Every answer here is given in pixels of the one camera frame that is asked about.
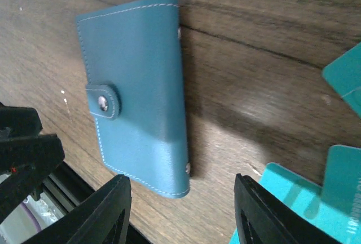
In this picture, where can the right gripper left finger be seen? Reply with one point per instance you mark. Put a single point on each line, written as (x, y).
(101, 218)

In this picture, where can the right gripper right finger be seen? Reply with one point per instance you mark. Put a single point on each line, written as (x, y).
(262, 218)

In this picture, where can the blue leather card holder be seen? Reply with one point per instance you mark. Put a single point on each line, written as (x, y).
(135, 91)

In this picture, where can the teal VIP card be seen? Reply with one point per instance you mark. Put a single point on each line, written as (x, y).
(333, 207)

